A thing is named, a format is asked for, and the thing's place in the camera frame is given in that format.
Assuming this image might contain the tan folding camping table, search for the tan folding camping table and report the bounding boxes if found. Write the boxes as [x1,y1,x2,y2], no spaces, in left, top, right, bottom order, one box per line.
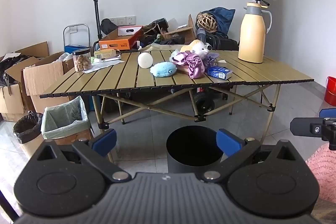
[39,48,315,164]

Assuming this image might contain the cream green small carton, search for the cream green small carton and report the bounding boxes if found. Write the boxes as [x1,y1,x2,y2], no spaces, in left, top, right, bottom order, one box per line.
[94,49,118,59]

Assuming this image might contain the yellow white plush hamster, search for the yellow white plush hamster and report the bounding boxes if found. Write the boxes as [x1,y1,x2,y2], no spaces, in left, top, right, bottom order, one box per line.
[180,40,212,57]

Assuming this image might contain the orange cardboard box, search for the orange cardboard box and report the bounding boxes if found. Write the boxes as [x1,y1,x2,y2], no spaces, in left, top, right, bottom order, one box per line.
[99,26,144,51]

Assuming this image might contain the green plastic bin liner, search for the green plastic bin liner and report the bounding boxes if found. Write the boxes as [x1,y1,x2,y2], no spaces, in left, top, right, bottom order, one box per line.
[41,95,90,140]

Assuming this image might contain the black soft bag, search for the black soft bag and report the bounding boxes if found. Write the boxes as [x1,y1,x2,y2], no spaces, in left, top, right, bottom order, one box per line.
[100,18,118,36]

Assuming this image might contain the blue small carton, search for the blue small carton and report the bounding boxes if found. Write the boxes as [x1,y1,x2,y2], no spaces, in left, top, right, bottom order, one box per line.
[207,66,233,80]

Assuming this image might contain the black wagon pull handle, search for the black wagon pull handle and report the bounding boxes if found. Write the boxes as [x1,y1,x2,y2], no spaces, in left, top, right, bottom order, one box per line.
[90,0,103,41]

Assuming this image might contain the black cylindrical speaker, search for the black cylindrical speaker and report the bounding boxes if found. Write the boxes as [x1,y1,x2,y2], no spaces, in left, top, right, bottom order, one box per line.
[151,18,168,30]

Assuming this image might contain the white foam cylinder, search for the white foam cylinder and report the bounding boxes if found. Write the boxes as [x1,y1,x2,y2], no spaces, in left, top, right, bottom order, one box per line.
[138,52,153,69]

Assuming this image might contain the small open cardboard box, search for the small open cardboard box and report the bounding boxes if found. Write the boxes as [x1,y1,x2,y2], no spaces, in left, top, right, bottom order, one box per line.
[161,14,198,44]

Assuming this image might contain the beige bin with black liner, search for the beige bin with black liner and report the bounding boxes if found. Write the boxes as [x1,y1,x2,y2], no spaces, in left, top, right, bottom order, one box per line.
[13,111,45,159]

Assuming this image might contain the dark clothes pile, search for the dark clothes pile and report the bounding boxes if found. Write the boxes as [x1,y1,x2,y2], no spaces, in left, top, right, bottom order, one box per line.
[0,55,29,88]

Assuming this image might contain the navy blue fabric bag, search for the navy blue fabric bag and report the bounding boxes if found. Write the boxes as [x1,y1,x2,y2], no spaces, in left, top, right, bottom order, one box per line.
[202,7,236,38]

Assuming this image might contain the purple satin cloth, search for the purple satin cloth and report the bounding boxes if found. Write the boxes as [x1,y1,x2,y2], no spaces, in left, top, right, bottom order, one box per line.
[172,52,210,80]

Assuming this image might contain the cream yellow thermos jug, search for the cream yellow thermos jug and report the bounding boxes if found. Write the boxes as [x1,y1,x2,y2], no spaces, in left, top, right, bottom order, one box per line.
[238,2,273,64]

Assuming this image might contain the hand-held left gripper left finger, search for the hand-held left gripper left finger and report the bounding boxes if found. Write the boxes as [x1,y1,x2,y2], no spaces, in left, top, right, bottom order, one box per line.
[33,129,132,184]

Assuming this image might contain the open brown cardboard box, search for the open brown cardboard box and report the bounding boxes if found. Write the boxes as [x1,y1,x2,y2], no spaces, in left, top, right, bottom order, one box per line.
[23,52,76,114]

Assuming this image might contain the mint green bag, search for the mint green bag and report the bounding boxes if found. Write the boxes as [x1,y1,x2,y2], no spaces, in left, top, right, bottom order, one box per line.
[170,49,184,63]

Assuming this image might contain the grey blue bottle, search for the grey blue bottle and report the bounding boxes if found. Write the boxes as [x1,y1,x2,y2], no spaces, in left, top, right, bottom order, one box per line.
[197,28,208,42]

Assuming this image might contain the white paper sheet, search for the white paper sheet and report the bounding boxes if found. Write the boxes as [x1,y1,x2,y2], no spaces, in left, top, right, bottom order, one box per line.
[83,58,125,74]

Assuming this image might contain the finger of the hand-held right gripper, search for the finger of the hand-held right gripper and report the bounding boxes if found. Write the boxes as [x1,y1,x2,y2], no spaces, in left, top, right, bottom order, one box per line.
[290,117,336,150]
[319,108,336,118]

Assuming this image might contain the large brown cardboard box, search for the large brown cardboard box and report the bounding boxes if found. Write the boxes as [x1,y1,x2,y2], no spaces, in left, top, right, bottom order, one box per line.
[0,41,50,122]

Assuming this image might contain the chrome folding trolley frame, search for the chrome folding trolley frame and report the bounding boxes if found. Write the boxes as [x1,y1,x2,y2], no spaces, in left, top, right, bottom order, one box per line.
[63,24,91,54]

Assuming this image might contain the red plastic bucket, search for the red plastic bucket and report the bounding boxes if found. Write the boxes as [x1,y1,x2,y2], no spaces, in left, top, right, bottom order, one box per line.
[324,76,336,106]

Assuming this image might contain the cardboard box with liner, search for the cardboard box with liner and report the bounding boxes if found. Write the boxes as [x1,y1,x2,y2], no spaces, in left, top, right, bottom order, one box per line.
[42,95,93,146]

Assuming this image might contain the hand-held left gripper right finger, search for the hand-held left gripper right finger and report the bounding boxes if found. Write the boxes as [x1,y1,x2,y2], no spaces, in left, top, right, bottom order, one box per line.
[201,129,303,184]

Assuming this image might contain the white red flat box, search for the white red flat box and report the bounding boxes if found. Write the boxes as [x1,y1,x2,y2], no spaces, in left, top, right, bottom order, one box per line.
[118,25,143,36]

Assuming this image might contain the blue plastic box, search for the blue plastic box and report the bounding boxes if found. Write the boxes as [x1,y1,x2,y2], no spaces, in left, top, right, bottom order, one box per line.
[64,44,90,55]

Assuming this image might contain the woven rattan ball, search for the woven rattan ball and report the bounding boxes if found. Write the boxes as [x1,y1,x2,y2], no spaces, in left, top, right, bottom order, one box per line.
[197,12,218,31]

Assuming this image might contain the pink fluffy rug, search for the pink fluffy rug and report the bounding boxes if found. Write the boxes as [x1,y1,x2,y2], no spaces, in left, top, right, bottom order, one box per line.
[306,144,336,201]

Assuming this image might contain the black round bin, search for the black round bin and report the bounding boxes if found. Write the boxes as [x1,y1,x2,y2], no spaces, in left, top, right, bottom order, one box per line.
[166,126,229,174]

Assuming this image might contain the light blue plush fish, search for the light blue plush fish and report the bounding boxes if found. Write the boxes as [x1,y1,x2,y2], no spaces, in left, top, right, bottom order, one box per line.
[150,62,178,78]

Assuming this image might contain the black utility wagon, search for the black utility wagon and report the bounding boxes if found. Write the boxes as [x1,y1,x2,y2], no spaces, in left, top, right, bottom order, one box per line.
[190,35,239,116]

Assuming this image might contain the clear snack jar black lid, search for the clear snack jar black lid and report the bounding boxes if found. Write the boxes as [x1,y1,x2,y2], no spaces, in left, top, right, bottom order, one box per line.
[72,48,93,73]

